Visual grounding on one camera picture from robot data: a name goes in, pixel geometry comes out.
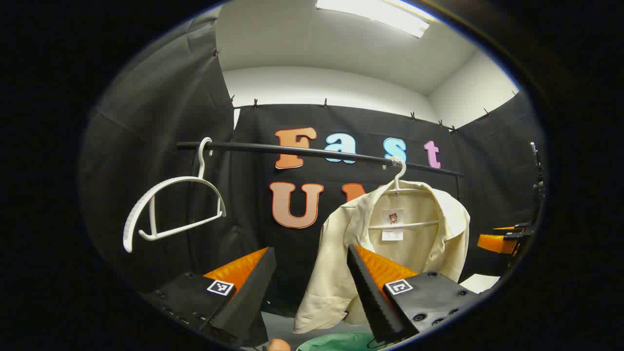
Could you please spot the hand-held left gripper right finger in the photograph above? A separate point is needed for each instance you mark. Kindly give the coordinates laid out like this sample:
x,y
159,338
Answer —
x,y
370,297

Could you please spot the cream shirt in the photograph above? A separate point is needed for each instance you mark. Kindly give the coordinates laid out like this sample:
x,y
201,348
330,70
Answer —
x,y
336,253

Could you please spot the black backdrop cloth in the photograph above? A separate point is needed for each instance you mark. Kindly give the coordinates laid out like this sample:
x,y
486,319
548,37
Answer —
x,y
185,122

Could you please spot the row of small cloth clips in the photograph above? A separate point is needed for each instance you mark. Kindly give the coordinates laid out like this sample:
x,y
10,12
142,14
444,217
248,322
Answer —
x,y
325,103

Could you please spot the dark metal stand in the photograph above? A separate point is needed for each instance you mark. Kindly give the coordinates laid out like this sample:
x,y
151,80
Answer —
x,y
537,165

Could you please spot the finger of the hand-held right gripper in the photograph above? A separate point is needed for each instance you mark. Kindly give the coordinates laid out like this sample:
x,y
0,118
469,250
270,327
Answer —
x,y
495,243
520,226

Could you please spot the green laundry hamper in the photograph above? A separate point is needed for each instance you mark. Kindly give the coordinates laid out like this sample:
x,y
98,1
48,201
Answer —
x,y
336,343

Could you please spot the black clothes rail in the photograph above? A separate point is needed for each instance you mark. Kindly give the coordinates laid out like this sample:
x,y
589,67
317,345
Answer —
x,y
317,153

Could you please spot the white plastic hanger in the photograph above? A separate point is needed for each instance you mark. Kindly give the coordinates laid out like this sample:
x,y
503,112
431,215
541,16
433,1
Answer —
x,y
402,225
185,178

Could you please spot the ceiling light panel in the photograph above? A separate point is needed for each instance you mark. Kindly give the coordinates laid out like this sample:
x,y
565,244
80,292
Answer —
x,y
370,12

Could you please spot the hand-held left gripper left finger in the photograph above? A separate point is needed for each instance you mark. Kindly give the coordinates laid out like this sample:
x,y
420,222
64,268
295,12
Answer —
x,y
253,292

